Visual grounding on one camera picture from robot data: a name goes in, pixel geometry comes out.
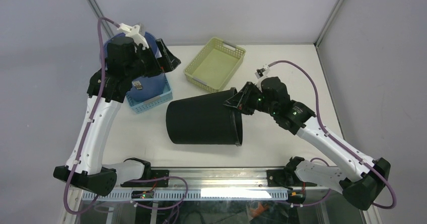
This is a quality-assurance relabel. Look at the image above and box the light blue perforated basket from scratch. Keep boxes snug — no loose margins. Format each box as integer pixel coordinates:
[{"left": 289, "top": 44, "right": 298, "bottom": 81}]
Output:
[{"left": 126, "top": 78, "right": 173, "bottom": 114}]

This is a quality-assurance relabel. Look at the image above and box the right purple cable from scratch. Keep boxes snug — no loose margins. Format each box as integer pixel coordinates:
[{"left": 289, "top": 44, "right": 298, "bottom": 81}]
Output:
[{"left": 266, "top": 60, "right": 398, "bottom": 210}]

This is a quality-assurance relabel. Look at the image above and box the aluminium front rail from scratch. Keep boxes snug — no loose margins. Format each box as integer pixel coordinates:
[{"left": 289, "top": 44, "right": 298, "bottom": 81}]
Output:
[{"left": 70, "top": 167, "right": 371, "bottom": 191}]

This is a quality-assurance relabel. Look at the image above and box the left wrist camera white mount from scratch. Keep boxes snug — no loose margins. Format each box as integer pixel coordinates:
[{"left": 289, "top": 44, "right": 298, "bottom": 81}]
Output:
[{"left": 117, "top": 23, "right": 150, "bottom": 49}]

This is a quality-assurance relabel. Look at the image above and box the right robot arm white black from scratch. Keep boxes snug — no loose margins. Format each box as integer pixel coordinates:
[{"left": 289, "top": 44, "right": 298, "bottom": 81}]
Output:
[{"left": 224, "top": 77, "right": 391, "bottom": 210}]

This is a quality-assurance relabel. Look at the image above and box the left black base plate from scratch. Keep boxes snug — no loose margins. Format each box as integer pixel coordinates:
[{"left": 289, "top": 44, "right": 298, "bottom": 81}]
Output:
[{"left": 120, "top": 169, "right": 170, "bottom": 188}]

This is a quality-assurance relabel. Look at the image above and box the white slotted cable duct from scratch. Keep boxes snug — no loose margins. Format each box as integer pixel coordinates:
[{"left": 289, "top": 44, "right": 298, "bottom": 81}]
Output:
[{"left": 98, "top": 187, "right": 288, "bottom": 201}]

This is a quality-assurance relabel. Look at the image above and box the large black plastic bucket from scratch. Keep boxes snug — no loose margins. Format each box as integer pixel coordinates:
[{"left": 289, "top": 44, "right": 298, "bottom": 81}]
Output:
[{"left": 166, "top": 87, "right": 243, "bottom": 146}]

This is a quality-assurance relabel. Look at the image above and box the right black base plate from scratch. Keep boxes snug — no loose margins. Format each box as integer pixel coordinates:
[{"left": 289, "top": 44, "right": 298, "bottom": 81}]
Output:
[{"left": 266, "top": 169, "right": 303, "bottom": 189}]

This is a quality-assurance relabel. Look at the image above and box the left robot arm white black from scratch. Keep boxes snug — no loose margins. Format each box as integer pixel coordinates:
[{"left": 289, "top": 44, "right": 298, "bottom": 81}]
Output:
[{"left": 53, "top": 36, "right": 181, "bottom": 196}]

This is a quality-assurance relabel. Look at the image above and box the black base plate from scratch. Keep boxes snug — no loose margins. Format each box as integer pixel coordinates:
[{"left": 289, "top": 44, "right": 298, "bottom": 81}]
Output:
[
  {"left": 266, "top": 169, "right": 303, "bottom": 189},
  {"left": 120, "top": 169, "right": 170, "bottom": 188}
]

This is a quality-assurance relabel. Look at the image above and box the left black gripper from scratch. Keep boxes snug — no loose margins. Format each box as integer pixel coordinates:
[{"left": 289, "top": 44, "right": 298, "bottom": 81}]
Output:
[{"left": 126, "top": 38, "right": 181, "bottom": 81}]

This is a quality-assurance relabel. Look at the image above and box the orange object under table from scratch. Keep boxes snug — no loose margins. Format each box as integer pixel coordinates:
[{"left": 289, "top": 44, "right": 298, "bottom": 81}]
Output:
[{"left": 249, "top": 201, "right": 269, "bottom": 218}]

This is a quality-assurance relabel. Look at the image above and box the purple cable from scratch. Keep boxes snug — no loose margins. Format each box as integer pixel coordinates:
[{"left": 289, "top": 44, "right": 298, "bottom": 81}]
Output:
[
  {"left": 63, "top": 17, "right": 189, "bottom": 215},
  {"left": 266, "top": 60, "right": 398, "bottom": 210}
]

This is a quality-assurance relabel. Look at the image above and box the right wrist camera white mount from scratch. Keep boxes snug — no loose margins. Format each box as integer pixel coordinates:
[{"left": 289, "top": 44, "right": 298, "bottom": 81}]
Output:
[{"left": 255, "top": 64, "right": 270, "bottom": 80}]

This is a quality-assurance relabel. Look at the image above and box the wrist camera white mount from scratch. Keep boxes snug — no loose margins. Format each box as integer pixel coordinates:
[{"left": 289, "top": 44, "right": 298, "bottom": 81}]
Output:
[
  {"left": 117, "top": 23, "right": 150, "bottom": 49},
  {"left": 255, "top": 64, "right": 270, "bottom": 80}
]

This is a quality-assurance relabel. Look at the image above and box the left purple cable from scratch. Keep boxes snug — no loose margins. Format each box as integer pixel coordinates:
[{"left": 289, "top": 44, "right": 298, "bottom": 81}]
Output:
[{"left": 63, "top": 17, "right": 189, "bottom": 215}]

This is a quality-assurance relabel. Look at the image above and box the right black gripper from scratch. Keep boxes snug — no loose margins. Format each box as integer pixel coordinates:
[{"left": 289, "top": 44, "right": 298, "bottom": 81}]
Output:
[{"left": 222, "top": 82, "right": 277, "bottom": 116}]

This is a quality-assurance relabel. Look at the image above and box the yellow-green perforated basket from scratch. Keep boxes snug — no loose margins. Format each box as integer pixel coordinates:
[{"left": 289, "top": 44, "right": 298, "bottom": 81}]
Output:
[{"left": 184, "top": 37, "right": 246, "bottom": 93}]

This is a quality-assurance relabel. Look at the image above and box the large blue plastic bucket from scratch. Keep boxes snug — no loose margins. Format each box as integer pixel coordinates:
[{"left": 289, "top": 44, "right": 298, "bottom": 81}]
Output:
[{"left": 102, "top": 31, "right": 168, "bottom": 103}]

